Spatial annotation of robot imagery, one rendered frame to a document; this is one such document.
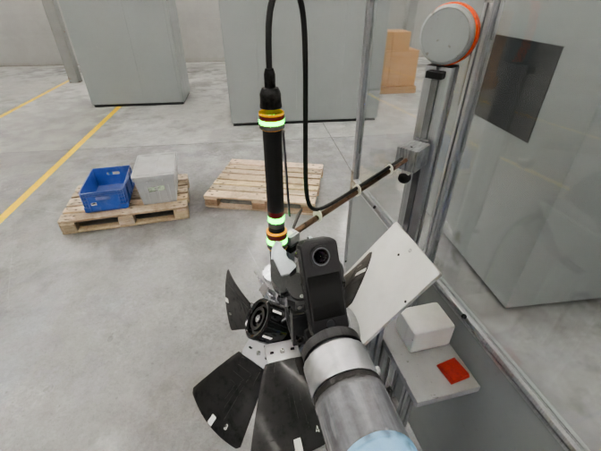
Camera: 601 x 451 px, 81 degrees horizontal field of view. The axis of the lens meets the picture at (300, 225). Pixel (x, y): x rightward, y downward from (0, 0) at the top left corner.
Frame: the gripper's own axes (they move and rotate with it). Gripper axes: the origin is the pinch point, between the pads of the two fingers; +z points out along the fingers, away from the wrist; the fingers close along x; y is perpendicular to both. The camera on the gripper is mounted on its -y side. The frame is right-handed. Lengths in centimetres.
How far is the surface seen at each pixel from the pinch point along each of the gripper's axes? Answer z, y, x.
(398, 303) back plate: 18, 41, 34
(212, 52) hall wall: 1240, 139, 14
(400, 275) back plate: 25, 37, 37
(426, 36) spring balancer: 59, -21, 53
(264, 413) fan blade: 0.7, 48.9, -7.7
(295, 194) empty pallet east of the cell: 283, 153, 65
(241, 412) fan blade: 13, 67, -14
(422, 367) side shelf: 21, 80, 51
